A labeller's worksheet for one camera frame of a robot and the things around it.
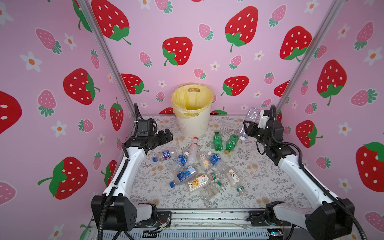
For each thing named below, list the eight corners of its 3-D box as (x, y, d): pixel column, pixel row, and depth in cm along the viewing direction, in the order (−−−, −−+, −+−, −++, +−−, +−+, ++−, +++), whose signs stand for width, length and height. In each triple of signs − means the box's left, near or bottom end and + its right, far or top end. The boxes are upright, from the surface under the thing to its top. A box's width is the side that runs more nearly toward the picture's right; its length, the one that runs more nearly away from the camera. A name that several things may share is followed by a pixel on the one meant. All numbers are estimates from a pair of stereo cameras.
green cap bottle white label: (237, 194, 84) (239, 191, 79) (224, 175, 91) (226, 171, 86) (243, 190, 85) (246, 187, 80) (231, 171, 92) (232, 167, 88)
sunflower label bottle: (192, 195, 83) (192, 192, 78) (187, 186, 86) (186, 183, 81) (215, 179, 89) (216, 175, 84) (209, 171, 92) (209, 167, 87)
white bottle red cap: (188, 163, 95) (187, 160, 92) (189, 140, 106) (189, 137, 103) (198, 163, 95) (198, 160, 92) (198, 140, 106) (198, 137, 103)
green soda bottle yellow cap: (214, 152, 101) (215, 148, 97) (213, 134, 111) (213, 130, 107) (222, 152, 101) (223, 148, 97) (220, 134, 111) (221, 130, 107)
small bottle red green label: (212, 181, 87) (212, 179, 84) (209, 174, 89) (210, 172, 87) (221, 178, 88) (222, 176, 85) (219, 172, 90) (219, 170, 88)
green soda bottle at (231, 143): (221, 152, 102) (222, 147, 97) (231, 137, 109) (232, 132, 105) (228, 156, 100) (230, 151, 95) (238, 141, 107) (239, 136, 103)
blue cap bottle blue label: (172, 190, 85) (171, 187, 80) (168, 182, 87) (167, 179, 83) (197, 174, 91) (197, 170, 86) (193, 168, 93) (193, 163, 89)
